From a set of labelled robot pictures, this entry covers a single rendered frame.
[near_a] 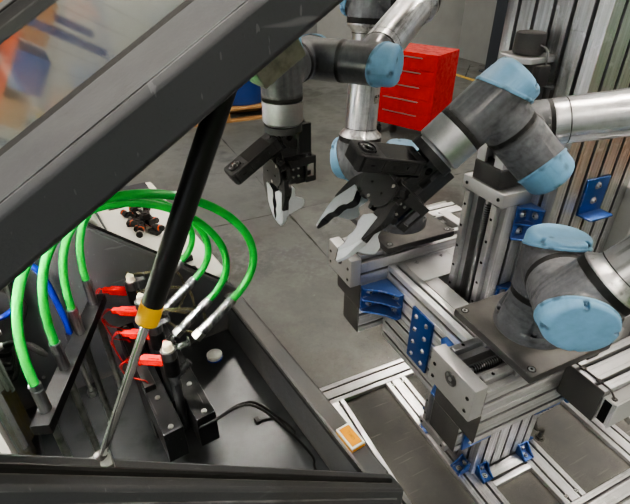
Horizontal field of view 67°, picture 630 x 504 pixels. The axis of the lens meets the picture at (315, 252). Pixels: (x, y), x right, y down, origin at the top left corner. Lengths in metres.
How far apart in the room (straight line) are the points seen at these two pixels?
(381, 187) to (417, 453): 1.30
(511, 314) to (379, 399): 1.03
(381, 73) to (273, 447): 0.77
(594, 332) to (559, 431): 1.23
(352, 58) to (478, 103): 0.29
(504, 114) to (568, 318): 0.34
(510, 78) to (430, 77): 4.17
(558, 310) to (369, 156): 0.40
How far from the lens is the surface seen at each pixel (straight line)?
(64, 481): 0.49
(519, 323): 1.04
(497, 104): 0.70
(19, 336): 0.79
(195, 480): 0.57
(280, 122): 0.88
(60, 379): 0.94
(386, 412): 1.95
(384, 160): 0.66
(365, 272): 1.36
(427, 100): 4.92
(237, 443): 1.10
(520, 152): 0.73
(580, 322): 0.86
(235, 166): 0.90
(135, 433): 1.17
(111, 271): 1.13
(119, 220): 1.64
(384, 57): 0.89
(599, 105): 0.88
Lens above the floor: 1.72
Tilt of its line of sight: 33 degrees down
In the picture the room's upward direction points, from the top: straight up
